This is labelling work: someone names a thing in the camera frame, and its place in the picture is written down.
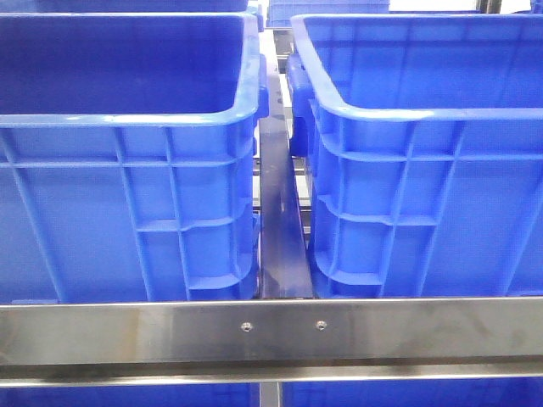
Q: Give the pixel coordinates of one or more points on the blue crate lower left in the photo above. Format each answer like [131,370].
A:
[241,394]

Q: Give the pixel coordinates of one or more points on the blue crate rear right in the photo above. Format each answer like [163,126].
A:
[280,12]

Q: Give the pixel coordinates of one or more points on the blue plastic crate left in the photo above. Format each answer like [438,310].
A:
[127,145]

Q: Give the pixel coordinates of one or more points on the blue crate rear left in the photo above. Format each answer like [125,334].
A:
[151,6]

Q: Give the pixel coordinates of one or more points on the steel centre divider bar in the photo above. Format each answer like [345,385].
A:
[284,267]

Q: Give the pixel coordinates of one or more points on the stainless steel front rail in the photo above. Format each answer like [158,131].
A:
[281,340]

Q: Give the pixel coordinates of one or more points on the blue plastic crate right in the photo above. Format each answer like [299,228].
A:
[424,142]

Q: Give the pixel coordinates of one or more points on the blue plastic crate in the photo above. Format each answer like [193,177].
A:
[127,145]
[424,142]

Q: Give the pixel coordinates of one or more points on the blue crate lower right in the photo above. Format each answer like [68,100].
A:
[511,391]

